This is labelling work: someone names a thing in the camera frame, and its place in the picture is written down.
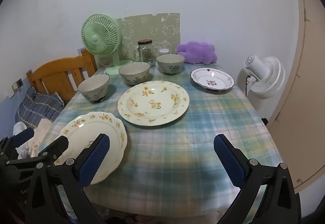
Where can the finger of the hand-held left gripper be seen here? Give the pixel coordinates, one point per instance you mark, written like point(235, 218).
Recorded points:
point(59, 143)
point(24, 135)

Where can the pink cloth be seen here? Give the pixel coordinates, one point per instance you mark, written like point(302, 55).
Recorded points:
point(43, 130)

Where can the grey ceramic bowl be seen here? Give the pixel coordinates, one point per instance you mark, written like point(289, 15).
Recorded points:
point(134, 71)
point(170, 63)
point(94, 85)

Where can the green desk fan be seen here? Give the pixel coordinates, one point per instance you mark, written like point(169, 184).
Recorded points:
point(100, 33)

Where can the purple plush toy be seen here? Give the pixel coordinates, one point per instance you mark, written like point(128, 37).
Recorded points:
point(198, 52)

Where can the beige door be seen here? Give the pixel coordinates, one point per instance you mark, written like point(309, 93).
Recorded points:
point(304, 112)

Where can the white plate with red motif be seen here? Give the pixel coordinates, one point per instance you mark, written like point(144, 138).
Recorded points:
point(212, 80)

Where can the wall socket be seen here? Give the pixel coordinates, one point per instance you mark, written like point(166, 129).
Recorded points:
point(17, 85)

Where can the large round yellow floral plate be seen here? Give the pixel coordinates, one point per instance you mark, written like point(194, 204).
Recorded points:
point(155, 102)

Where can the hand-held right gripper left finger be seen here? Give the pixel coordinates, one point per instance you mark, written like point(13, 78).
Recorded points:
point(92, 160)

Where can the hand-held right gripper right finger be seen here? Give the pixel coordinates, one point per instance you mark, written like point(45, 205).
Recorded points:
point(228, 160)

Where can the scalloped yellow floral plate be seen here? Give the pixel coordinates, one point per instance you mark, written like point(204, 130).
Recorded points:
point(101, 125)

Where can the white cloth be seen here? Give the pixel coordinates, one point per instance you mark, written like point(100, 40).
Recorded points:
point(19, 127)

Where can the glass jar with dark lid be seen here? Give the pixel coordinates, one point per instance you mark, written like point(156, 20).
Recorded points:
point(147, 51)

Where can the clear glass mug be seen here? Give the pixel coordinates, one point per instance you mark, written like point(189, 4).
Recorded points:
point(137, 53)

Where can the white standing fan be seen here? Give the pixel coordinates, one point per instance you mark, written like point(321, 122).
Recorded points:
point(266, 77)

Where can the plaid tablecloth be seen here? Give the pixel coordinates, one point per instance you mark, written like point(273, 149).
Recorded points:
point(190, 153)

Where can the green patterned board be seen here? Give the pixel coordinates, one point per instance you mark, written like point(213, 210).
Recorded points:
point(152, 26)

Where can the blue plaid bedding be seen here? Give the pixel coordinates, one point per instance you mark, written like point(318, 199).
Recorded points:
point(38, 104)

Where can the clear cotton swab container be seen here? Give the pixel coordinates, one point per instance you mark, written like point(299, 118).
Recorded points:
point(164, 51)

